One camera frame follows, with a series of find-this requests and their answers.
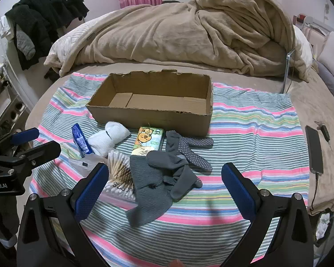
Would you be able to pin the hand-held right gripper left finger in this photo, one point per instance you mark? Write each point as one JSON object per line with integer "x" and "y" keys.
{"x": 90, "y": 192}

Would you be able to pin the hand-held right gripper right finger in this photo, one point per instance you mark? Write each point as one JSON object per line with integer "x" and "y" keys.
{"x": 239, "y": 192}

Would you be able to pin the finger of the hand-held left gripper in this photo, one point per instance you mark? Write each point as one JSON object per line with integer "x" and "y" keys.
{"x": 25, "y": 136}
{"x": 44, "y": 153}

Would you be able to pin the clear plastic bag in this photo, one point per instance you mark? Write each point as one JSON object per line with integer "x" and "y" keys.
{"x": 78, "y": 167}

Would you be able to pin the cotton swab bag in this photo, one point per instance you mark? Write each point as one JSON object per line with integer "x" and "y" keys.
{"x": 119, "y": 169}

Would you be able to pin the blue snack packet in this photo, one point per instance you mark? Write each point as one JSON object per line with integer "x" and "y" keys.
{"x": 80, "y": 140}

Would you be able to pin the grey dotted sock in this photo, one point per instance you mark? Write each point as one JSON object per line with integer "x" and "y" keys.
{"x": 200, "y": 142}
{"x": 194, "y": 158}

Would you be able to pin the white socks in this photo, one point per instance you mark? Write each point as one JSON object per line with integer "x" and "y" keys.
{"x": 108, "y": 139}

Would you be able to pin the grey fleece gloves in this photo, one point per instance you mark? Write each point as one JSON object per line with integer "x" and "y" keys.
{"x": 183, "y": 183}

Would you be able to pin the dark sock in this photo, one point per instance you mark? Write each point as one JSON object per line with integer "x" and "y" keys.
{"x": 147, "y": 192}

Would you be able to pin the yellow green small carton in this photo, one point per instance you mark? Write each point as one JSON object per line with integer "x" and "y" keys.
{"x": 146, "y": 139}

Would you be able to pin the cardboard box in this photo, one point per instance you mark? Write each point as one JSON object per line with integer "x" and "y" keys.
{"x": 156, "y": 122}

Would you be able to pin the storage rack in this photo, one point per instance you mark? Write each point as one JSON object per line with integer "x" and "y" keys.
{"x": 14, "y": 108}

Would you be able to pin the striped cloth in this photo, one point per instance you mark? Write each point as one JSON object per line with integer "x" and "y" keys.
{"x": 253, "y": 133}

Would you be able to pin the black smartphone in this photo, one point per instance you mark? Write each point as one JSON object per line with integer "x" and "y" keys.
{"x": 314, "y": 150}

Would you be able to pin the white plastic bag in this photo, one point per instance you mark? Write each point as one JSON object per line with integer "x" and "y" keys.
{"x": 323, "y": 225}

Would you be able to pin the grey garment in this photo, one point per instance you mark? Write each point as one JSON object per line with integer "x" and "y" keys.
{"x": 25, "y": 43}

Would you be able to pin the white quilted duvet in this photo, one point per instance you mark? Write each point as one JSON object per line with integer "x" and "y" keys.
{"x": 64, "y": 44}

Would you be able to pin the bed with brown sheet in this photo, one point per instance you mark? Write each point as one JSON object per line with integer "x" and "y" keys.
{"x": 309, "y": 103}

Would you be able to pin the pile of black clothes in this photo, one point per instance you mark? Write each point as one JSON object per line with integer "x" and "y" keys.
{"x": 44, "y": 11}

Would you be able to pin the beige fleece blanket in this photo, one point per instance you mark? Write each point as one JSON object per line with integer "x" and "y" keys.
{"x": 156, "y": 33}

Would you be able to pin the metal bed bracket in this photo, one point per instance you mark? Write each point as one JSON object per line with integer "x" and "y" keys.
{"x": 286, "y": 69}

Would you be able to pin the grey bed frame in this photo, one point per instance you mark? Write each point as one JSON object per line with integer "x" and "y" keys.
{"x": 317, "y": 21}

